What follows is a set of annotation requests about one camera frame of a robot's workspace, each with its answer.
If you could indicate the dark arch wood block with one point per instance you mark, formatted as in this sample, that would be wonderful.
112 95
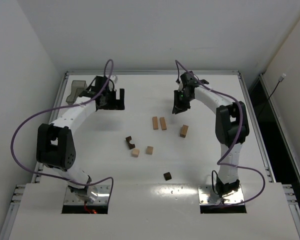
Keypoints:
129 144

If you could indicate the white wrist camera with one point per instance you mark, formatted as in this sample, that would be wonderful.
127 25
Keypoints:
180 87
114 79

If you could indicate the long light wood block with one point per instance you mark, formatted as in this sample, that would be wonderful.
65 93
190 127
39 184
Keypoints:
184 131

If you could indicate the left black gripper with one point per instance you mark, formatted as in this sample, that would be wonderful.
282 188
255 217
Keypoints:
112 104

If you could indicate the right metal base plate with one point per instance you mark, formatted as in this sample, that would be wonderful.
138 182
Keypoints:
208 198

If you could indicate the small dark wood cube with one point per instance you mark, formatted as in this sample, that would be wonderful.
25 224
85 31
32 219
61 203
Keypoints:
167 176

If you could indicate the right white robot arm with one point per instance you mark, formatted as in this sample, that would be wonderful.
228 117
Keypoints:
231 126

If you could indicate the metal base plate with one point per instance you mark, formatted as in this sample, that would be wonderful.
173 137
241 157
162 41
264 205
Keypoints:
208 198
102 193

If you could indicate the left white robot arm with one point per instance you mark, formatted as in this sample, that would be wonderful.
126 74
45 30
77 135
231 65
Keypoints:
55 141

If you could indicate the small light wood cube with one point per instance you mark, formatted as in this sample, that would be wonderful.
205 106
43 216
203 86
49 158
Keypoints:
135 152

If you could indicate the clear plastic bin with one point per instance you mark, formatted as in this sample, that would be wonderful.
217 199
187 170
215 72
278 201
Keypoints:
77 87

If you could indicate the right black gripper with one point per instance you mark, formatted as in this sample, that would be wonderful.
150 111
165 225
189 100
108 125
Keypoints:
180 100

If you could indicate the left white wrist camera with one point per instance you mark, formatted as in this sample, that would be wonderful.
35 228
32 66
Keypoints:
114 79

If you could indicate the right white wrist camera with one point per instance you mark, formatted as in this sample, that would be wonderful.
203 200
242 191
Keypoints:
180 87

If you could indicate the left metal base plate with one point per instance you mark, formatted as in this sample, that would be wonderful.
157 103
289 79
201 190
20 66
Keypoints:
102 193

